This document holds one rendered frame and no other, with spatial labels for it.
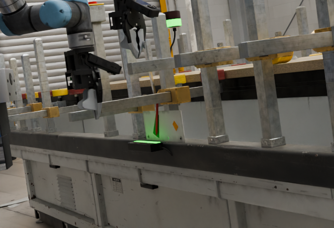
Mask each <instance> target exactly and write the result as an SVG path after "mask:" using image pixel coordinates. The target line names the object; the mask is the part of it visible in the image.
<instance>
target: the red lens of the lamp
mask: <svg viewBox="0 0 334 228"><path fill-rule="evenodd" d="M163 14H165V15H166V19H171V18H180V11H170V12H164V13H163Z"/></svg>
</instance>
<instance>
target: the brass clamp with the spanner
mask: <svg viewBox="0 0 334 228"><path fill-rule="evenodd" d="M162 92H170V94H171V101H169V102H163V103H160V105H163V104H181V103H186V102H191V97H190V90H189V86H183V87H172V88H165V89H159V90H158V92H157V93H162Z"/></svg>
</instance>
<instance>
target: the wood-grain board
mask: <svg viewBox="0 0 334 228"><path fill-rule="evenodd" d="M217 69H224V73H225V79H229V78H239V77H249V76H254V70H253V64H247V65H239V66H231V67H223V68H217ZM323 69H324V63H323V55H316V56H308V57H301V58H298V59H295V60H290V61H289V62H287V63H281V64H275V65H273V72H274V74H283V73H293V72H303V71H313V70H323ZM178 74H185V79H186V83H188V82H198V81H201V79H200V71H192V72H184V73H176V75H178ZM153 79H154V84H155V86H158V85H161V83H160V76H154V77H153ZM139 81H140V87H148V86H151V82H150V77H143V78H139ZM110 89H111V90H118V89H127V81H126V80H119V81H112V82H110Z"/></svg>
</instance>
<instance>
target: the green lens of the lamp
mask: <svg viewBox="0 0 334 228"><path fill-rule="evenodd" d="M166 21H167V27H171V26H179V25H181V19H180V18H178V19H170V20H166ZM181 26H182V25H181Z"/></svg>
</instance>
